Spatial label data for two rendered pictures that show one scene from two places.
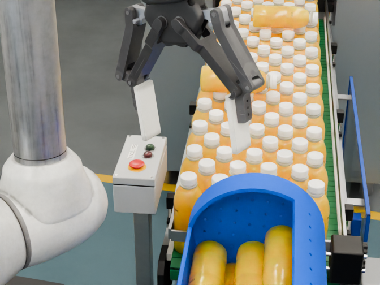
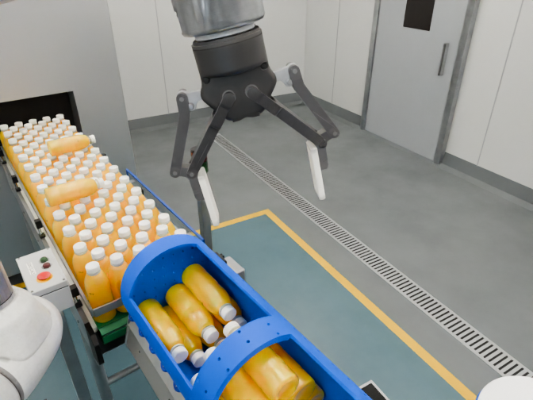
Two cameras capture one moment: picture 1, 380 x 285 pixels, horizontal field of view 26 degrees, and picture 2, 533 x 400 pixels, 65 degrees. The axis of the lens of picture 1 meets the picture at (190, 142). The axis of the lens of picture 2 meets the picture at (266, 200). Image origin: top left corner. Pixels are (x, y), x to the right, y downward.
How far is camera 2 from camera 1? 65 cm
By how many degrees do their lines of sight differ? 38
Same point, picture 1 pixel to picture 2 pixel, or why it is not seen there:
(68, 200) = (36, 328)
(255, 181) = (166, 243)
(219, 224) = (143, 286)
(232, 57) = (316, 109)
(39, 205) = (13, 347)
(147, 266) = (70, 345)
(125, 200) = not seen: hidden behind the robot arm
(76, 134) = not seen: outside the picture
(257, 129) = (113, 216)
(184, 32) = (262, 98)
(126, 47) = (182, 139)
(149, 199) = (67, 297)
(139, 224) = not seen: hidden behind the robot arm
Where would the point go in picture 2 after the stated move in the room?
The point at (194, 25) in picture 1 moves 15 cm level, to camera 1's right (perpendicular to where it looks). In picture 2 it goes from (270, 89) to (352, 67)
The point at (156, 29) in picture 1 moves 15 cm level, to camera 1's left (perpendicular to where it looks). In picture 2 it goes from (228, 105) to (93, 142)
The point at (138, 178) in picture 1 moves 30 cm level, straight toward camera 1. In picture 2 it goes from (52, 285) to (109, 340)
